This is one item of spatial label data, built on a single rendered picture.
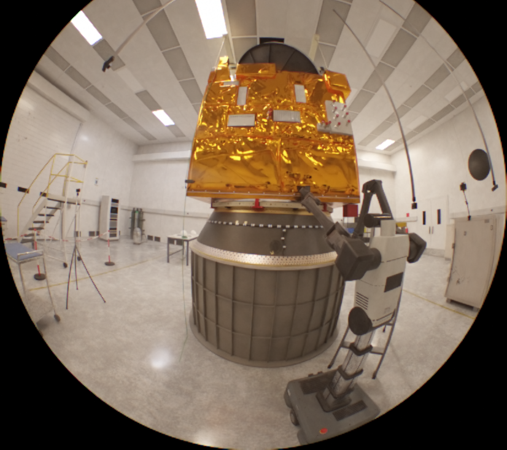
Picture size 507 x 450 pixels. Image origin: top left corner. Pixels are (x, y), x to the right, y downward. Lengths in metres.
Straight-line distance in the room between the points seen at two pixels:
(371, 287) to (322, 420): 1.00
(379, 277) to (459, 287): 3.12
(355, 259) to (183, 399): 1.65
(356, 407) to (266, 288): 1.28
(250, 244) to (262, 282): 0.36
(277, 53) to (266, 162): 2.10
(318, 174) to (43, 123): 8.00
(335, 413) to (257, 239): 1.60
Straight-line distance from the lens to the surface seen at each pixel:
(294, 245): 1.51
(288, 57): 3.12
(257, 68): 2.57
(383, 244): 0.73
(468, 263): 3.64
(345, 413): 1.49
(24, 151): 7.34
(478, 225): 3.52
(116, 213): 8.49
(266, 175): 1.70
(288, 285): 1.50
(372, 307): 0.82
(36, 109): 7.69
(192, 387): 1.83
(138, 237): 8.06
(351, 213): 1.96
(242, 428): 1.62
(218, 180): 1.75
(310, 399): 1.50
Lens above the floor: 1.53
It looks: 8 degrees up
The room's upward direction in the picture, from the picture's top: 3 degrees clockwise
